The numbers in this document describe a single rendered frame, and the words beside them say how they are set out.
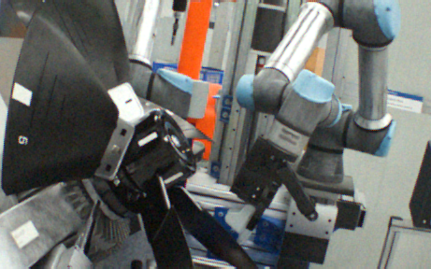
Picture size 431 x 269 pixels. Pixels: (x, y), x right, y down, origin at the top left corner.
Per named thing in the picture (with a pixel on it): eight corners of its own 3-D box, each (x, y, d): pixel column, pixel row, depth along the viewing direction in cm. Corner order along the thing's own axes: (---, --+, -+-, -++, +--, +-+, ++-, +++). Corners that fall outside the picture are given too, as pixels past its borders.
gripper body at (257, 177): (231, 186, 117) (259, 133, 115) (269, 205, 117) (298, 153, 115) (226, 194, 110) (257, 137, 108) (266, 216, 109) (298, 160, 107)
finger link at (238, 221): (215, 233, 115) (237, 194, 114) (241, 247, 115) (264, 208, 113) (213, 238, 112) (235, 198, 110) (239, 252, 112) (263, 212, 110)
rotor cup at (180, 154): (81, 176, 84) (154, 134, 82) (86, 123, 96) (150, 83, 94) (137, 234, 92) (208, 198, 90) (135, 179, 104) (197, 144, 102)
